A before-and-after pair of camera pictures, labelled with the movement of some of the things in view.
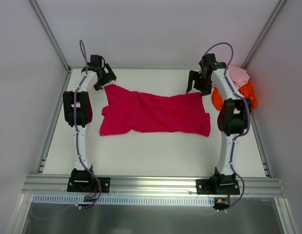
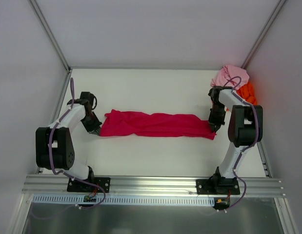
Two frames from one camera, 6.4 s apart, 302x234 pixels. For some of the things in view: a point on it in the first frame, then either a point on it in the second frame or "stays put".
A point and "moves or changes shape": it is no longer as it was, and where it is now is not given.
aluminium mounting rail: [54, 185] stays put
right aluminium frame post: [269, 23] stays put
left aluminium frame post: [51, 35] stays put
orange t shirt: [246, 90] stays put
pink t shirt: [239, 76] stays put
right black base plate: [217, 186] stays put
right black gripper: [201, 81] to [215, 122]
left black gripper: [105, 75] to [92, 125]
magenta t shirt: [128, 111] moves or changes shape
